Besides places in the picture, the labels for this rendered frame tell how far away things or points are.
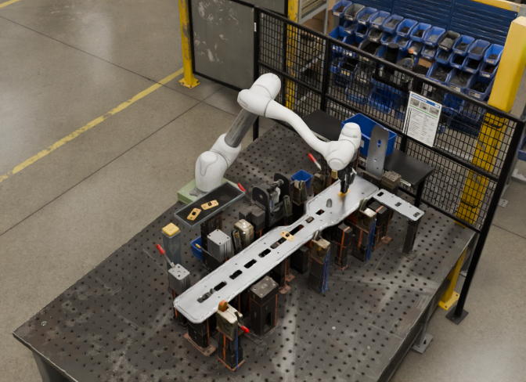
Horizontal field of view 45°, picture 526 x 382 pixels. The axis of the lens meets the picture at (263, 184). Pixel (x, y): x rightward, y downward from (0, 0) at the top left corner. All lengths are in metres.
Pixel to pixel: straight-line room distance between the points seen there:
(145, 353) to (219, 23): 3.47
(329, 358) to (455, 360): 1.22
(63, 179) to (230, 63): 1.86
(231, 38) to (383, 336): 3.39
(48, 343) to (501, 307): 2.87
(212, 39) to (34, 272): 2.69
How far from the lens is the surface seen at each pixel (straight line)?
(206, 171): 3.74
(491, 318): 4.49
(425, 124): 3.73
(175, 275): 3.04
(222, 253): 3.14
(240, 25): 5.71
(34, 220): 5.10
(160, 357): 3.20
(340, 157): 3.13
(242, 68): 5.91
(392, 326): 3.36
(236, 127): 3.74
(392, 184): 3.63
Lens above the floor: 3.30
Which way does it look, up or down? 40 degrees down
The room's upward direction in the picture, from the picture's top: 1 degrees clockwise
